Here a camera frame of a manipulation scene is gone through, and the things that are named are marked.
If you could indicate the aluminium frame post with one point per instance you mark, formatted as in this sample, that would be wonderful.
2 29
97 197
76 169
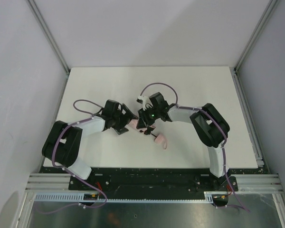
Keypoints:
263 21
48 35

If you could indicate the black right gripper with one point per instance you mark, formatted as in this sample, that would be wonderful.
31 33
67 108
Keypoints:
143 121

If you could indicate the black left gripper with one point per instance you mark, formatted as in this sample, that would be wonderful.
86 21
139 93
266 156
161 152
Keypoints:
124 118

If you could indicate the aluminium frame post left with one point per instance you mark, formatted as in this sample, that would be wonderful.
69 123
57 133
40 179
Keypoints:
48 35

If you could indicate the black mounting base plate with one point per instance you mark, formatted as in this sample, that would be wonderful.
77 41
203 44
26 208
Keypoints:
154 183

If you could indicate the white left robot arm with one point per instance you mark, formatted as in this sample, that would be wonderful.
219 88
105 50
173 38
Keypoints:
63 142

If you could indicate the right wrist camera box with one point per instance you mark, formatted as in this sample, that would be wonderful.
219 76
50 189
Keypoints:
143 100

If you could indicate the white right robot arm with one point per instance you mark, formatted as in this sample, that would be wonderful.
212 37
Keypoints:
211 128

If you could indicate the white slotted cable duct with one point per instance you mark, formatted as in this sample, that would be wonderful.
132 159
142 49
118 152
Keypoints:
91 198

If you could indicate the aluminium side rail right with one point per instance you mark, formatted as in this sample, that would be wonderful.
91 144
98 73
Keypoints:
248 119

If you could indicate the pink umbrella with black lining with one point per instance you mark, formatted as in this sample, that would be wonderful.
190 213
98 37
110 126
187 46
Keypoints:
159 139

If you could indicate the aluminium frame post right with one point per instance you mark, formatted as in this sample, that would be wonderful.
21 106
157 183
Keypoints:
263 21

